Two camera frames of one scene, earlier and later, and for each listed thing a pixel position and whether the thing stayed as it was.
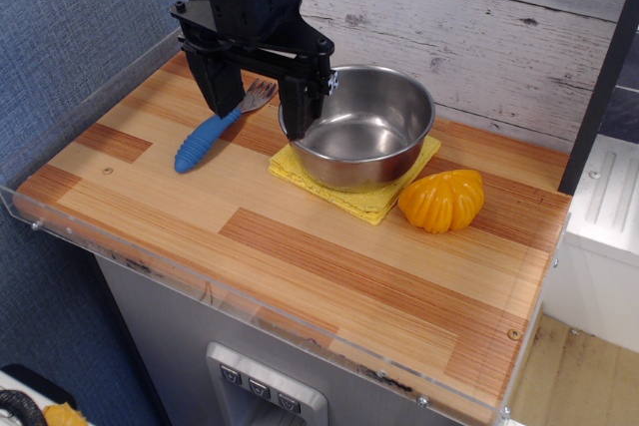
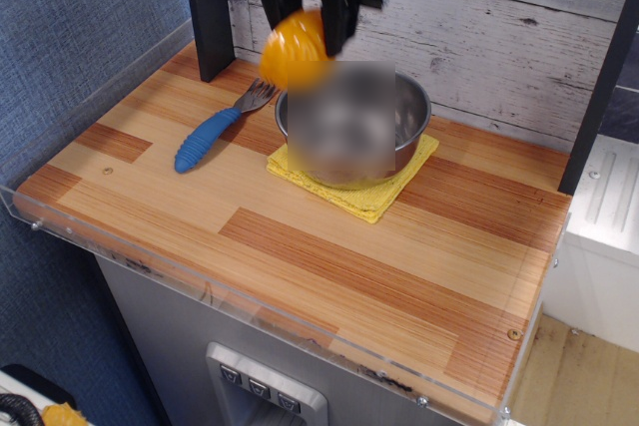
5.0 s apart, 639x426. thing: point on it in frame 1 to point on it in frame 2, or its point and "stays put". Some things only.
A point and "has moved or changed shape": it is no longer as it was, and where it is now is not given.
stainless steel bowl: x=368 y=137 stays put
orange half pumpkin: x=443 y=202 has moved or changed shape
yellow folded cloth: x=371 y=205 stays put
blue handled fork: x=258 y=94 stays put
